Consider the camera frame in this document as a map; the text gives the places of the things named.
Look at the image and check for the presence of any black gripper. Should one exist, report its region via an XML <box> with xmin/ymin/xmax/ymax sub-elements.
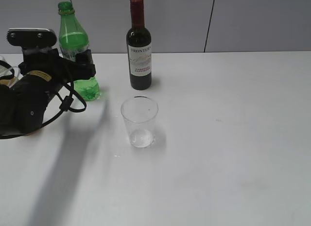
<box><xmin>18</xmin><ymin>48</ymin><xmax>95</xmax><ymax>95</ymax></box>

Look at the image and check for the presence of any green sprite bottle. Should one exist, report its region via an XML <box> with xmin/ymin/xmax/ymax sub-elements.
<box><xmin>58</xmin><ymin>1</ymin><xmax>101</xmax><ymax>101</ymax></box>

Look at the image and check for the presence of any transparent plastic cup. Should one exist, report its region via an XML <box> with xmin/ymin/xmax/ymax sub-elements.
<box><xmin>121</xmin><ymin>96</ymin><xmax>158</xmax><ymax>148</ymax></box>

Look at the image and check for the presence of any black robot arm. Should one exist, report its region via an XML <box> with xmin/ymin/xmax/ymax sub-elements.
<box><xmin>0</xmin><ymin>49</ymin><xmax>96</xmax><ymax>139</ymax></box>

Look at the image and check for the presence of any dark red wine bottle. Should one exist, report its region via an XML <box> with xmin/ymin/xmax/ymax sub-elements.
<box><xmin>126</xmin><ymin>0</ymin><xmax>152</xmax><ymax>90</ymax></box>

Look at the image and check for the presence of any orange juice bottle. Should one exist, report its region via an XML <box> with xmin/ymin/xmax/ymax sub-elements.
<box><xmin>0</xmin><ymin>55</ymin><xmax>20</xmax><ymax>87</ymax></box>

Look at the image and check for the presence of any black cable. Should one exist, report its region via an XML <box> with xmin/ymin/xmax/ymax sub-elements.
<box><xmin>0</xmin><ymin>58</ymin><xmax>87</xmax><ymax>139</ymax></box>

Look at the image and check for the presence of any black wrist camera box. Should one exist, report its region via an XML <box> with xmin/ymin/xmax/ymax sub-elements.
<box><xmin>6</xmin><ymin>28</ymin><xmax>57</xmax><ymax>49</ymax></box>

